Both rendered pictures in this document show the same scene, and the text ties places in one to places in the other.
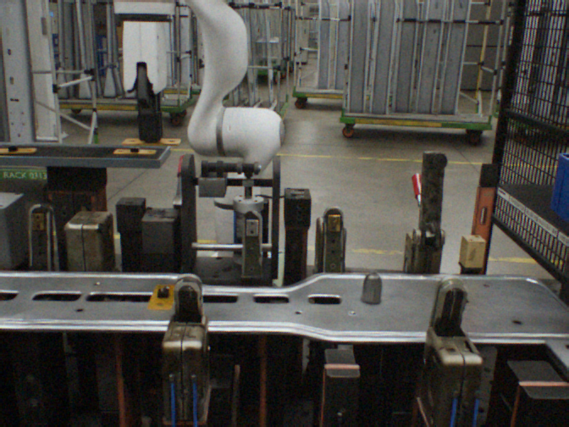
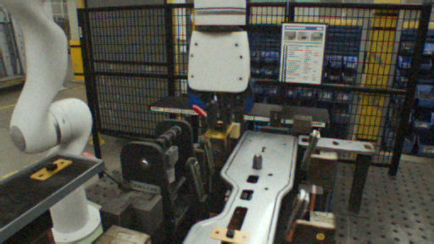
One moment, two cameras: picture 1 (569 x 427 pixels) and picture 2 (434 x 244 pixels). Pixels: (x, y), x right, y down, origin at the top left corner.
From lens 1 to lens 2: 99 cm
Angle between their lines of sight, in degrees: 66
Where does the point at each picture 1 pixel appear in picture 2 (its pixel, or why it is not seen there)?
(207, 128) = (47, 127)
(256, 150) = (85, 130)
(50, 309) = not seen: outside the picture
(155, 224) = (155, 206)
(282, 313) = (266, 193)
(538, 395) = not seen: hidden behind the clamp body
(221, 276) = (179, 213)
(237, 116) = (63, 109)
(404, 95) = not seen: outside the picture
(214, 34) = (55, 43)
